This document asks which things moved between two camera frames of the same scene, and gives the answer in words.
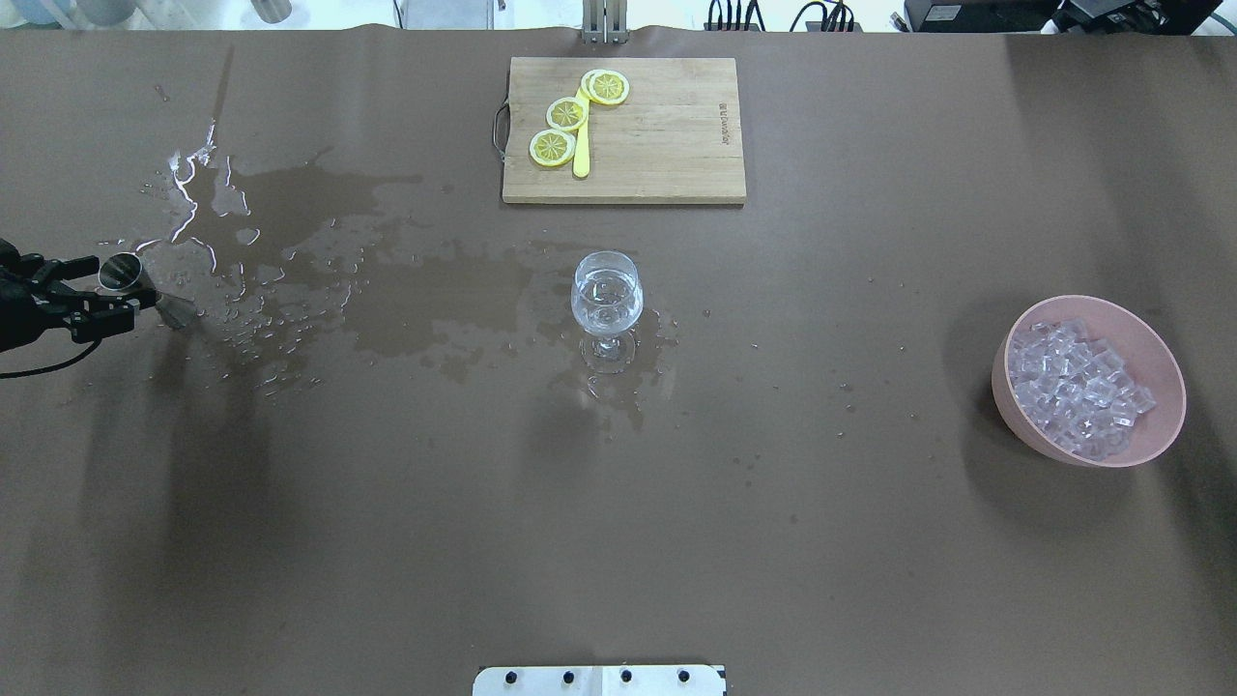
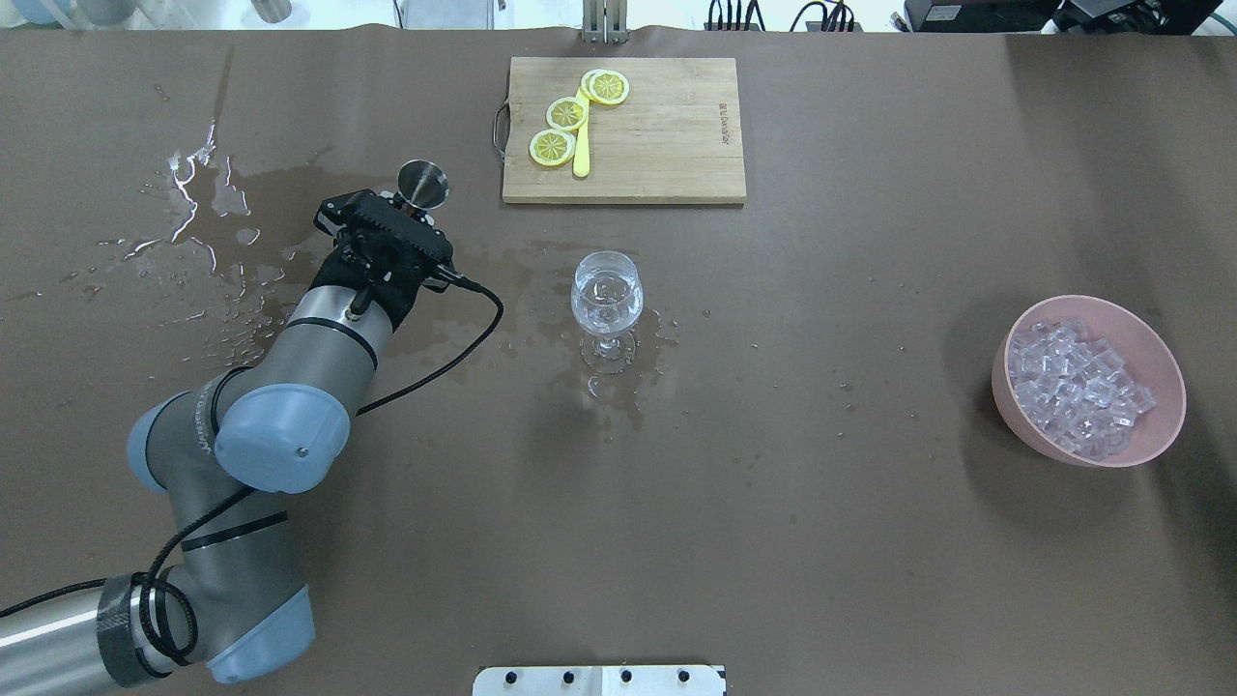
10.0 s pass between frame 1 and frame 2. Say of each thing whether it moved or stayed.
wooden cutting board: stayed
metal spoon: moved
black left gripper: moved
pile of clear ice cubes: stayed
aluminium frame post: stayed
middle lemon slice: stayed
